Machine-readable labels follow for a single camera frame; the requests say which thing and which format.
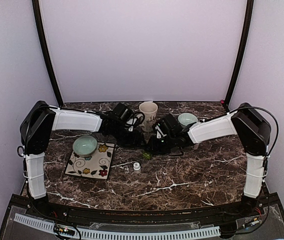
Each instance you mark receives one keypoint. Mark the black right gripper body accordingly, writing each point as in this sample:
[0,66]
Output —
[162,147]

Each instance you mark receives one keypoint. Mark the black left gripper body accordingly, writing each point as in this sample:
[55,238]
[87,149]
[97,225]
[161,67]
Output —
[127,140]

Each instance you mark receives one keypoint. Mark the green weekly pill organizer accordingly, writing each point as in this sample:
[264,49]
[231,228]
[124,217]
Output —
[146,155]

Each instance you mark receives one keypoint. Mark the white pill bottle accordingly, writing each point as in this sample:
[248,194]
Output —
[137,167]
[195,147]

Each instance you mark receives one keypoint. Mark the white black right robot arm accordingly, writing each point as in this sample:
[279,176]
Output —
[245,123]

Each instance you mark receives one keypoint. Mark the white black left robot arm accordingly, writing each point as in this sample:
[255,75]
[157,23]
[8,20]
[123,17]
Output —
[35,132]

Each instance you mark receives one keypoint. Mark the striped light blue bowl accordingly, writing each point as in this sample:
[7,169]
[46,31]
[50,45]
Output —
[187,119]

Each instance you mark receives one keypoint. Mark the white mug with coral pattern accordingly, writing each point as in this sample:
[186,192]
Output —
[149,109]

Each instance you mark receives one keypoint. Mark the square floral plate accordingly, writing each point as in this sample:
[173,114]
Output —
[96,166]

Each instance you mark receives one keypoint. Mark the plain celadon green bowl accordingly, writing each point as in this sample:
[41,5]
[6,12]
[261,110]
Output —
[84,146]

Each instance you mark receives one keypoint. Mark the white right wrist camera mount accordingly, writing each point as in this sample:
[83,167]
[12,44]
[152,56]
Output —
[159,132]

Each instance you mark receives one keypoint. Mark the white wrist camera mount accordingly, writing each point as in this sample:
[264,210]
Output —
[159,132]
[131,124]

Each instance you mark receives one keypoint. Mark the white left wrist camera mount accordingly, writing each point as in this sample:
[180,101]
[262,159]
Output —
[131,124]

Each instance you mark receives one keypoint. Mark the white slotted cable duct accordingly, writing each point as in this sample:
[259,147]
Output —
[101,231]

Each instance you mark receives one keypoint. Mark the black front table rail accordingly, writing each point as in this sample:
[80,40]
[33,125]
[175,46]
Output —
[227,215]

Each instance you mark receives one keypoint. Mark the black frame post right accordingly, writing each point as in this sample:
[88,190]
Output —
[240,53]

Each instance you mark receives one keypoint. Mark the black frame post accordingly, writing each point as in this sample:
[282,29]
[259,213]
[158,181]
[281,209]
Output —
[45,51]
[240,53]

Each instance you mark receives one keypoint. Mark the black frame post left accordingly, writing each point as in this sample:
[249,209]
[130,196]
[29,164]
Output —
[45,51]

